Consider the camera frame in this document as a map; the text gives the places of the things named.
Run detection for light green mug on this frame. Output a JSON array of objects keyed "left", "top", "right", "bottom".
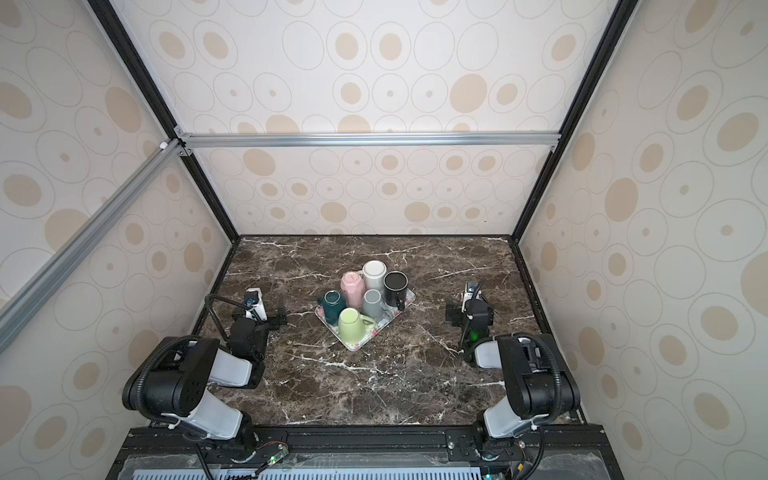
[{"left": 338, "top": 307, "right": 376, "bottom": 347}]

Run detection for grey mug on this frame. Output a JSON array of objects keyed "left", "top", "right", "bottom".
[{"left": 362, "top": 289, "right": 384, "bottom": 322}]

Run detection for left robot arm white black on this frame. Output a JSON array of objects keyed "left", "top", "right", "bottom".
[{"left": 122, "top": 304, "right": 287, "bottom": 451}]

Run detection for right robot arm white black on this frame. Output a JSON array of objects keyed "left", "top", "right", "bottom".
[{"left": 446, "top": 283, "right": 581, "bottom": 439}]

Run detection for dark teal mug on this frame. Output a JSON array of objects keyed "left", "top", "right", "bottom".
[{"left": 318, "top": 290, "right": 347, "bottom": 326}]

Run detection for black mug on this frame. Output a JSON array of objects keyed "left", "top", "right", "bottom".
[{"left": 384, "top": 271, "right": 409, "bottom": 311}]

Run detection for pink faceted mug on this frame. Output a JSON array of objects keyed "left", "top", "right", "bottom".
[{"left": 340, "top": 271, "right": 367, "bottom": 309}]

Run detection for white mug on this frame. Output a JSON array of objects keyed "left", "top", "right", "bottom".
[{"left": 362, "top": 260, "right": 387, "bottom": 292}]

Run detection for floral rectangular tray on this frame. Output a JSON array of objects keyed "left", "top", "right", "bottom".
[{"left": 314, "top": 290, "right": 403, "bottom": 351}]

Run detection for horizontal aluminium bar back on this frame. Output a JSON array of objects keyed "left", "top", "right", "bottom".
[{"left": 175, "top": 131, "right": 561, "bottom": 149}]

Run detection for diagonal aluminium bar left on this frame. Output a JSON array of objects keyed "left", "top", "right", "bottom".
[{"left": 1, "top": 139, "right": 181, "bottom": 350}]

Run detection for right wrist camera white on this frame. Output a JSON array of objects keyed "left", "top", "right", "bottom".
[{"left": 461, "top": 281, "right": 483, "bottom": 311}]

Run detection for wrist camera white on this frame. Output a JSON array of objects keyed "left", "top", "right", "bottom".
[
  {"left": 244, "top": 287, "right": 268, "bottom": 322},
  {"left": 461, "top": 281, "right": 483, "bottom": 311}
]

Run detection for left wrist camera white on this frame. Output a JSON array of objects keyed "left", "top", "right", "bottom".
[{"left": 244, "top": 287, "right": 268, "bottom": 322}]

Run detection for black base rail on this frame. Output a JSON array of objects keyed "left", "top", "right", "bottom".
[{"left": 107, "top": 424, "right": 623, "bottom": 479}]

